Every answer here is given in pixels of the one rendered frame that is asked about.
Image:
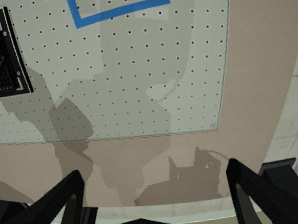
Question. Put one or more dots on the blue tape outline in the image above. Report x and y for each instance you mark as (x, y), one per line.
(111, 13)

